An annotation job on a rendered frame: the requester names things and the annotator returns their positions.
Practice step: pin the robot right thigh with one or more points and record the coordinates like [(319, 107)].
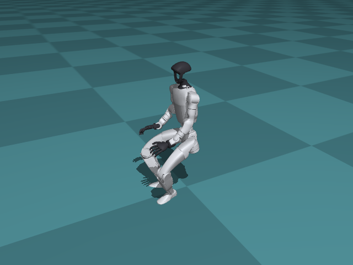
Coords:
[(163, 136)]

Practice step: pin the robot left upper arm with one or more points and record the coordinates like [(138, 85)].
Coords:
[(192, 100)]

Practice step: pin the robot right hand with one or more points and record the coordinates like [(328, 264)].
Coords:
[(154, 126)]

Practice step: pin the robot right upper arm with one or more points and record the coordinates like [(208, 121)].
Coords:
[(171, 107)]

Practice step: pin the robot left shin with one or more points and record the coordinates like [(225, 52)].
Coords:
[(166, 183)]

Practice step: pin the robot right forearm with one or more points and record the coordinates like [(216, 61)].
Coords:
[(163, 120)]

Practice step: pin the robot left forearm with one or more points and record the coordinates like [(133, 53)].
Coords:
[(181, 133)]

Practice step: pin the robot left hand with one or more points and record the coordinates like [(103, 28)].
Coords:
[(162, 146)]

